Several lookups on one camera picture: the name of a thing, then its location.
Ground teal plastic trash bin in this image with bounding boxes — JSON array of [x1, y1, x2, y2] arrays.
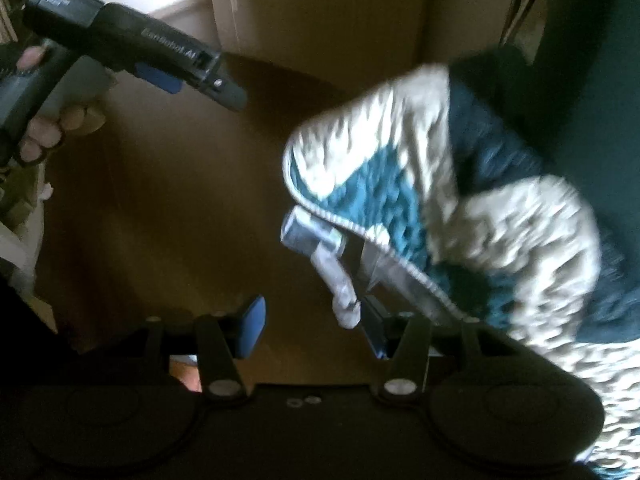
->
[[534, 0, 639, 246]]

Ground person's left hand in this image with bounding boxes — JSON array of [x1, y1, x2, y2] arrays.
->
[[17, 58, 114, 166]]

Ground beige wooden door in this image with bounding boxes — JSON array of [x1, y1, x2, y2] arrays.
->
[[213, 0, 513, 78]]

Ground teal white zigzag quilt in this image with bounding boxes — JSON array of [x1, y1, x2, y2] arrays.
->
[[283, 65, 639, 479]]

